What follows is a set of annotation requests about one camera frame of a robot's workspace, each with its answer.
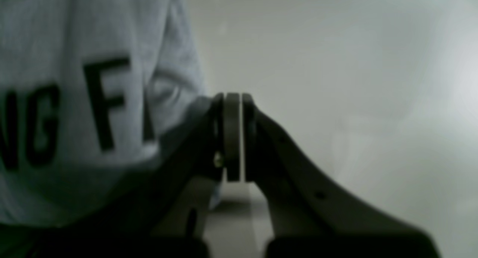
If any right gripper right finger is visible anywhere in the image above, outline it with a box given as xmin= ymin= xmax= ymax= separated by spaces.
xmin=242 ymin=94 xmax=440 ymax=258

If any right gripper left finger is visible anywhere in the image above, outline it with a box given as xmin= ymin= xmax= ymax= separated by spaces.
xmin=27 ymin=93 xmax=241 ymax=258

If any grey T-shirt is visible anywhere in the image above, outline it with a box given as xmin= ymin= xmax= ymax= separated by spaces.
xmin=1 ymin=0 xmax=207 ymax=227

